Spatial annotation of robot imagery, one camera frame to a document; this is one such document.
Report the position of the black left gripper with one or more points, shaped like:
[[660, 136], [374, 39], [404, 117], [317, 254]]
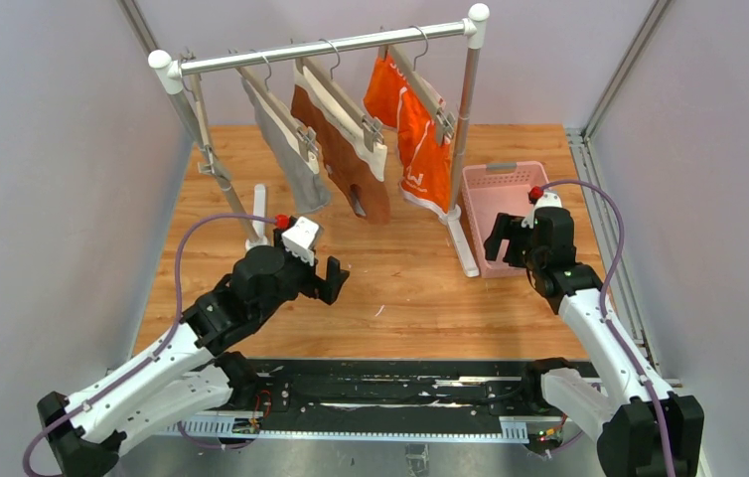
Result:
[[317, 281]]

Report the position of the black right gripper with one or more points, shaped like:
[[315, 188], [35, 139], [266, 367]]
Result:
[[515, 238]]

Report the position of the grey underwear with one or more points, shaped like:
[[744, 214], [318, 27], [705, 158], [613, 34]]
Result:
[[302, 176]]

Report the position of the brown underwear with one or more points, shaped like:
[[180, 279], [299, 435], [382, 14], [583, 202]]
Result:
[[358, 173]]

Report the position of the beige hanger of grey underwear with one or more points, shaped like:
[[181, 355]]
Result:
[[305, 136]]

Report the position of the beige hanger of brown underwear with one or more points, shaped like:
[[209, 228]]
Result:
[[371, 127]]

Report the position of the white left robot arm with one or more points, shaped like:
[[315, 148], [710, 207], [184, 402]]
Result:
[[191, 367]]

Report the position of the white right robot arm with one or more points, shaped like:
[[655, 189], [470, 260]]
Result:
[[641, 426]]

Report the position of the orange underwear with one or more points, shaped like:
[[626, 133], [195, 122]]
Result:
[[425, 161]]

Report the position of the beige hanger of orange underwear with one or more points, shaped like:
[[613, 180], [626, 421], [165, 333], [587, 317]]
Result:
[[430, 99]]

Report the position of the empty beige clip hanger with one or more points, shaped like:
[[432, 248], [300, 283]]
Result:
[[212, 166]]

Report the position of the pink plastic basket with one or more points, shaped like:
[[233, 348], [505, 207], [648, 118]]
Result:
[[485, 194]]

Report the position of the metal clothes rack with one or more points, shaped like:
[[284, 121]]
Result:
[[170, 73]]

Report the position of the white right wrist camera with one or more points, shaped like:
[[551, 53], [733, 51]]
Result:
[[547, 199]]

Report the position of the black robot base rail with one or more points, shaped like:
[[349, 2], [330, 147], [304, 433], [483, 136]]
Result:
[[472, 401]]

